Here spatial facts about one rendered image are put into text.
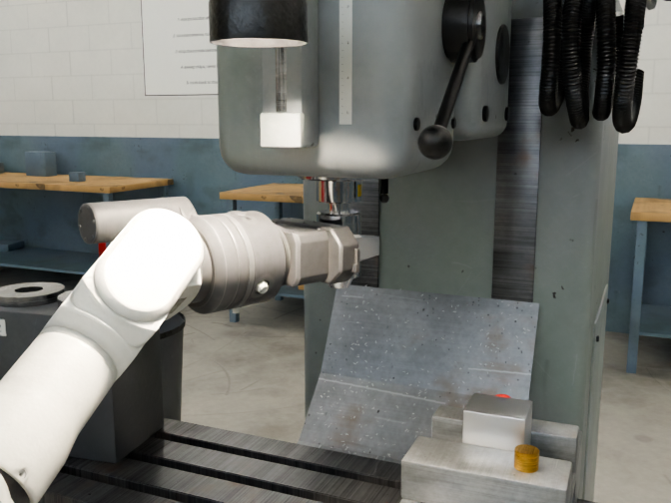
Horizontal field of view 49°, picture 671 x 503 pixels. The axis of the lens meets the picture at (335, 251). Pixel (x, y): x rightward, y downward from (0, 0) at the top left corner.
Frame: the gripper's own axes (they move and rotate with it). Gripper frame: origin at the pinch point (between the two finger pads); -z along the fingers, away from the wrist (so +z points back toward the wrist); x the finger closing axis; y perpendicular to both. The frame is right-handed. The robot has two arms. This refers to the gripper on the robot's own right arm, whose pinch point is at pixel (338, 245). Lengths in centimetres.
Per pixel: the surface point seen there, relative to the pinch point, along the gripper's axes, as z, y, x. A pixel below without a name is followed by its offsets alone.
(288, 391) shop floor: -175, 121, 215
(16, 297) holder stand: 19.3, 9.8, 38.9
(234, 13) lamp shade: 22.1, -20.0, -12.0
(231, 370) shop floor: -172, 121, 260
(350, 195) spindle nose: 0.7, -5.5, -2.3
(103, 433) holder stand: 14.3, 25.7, 26.8
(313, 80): 9.2, -16.3, -5.9
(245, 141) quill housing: 10.7, -10.9, 1.9
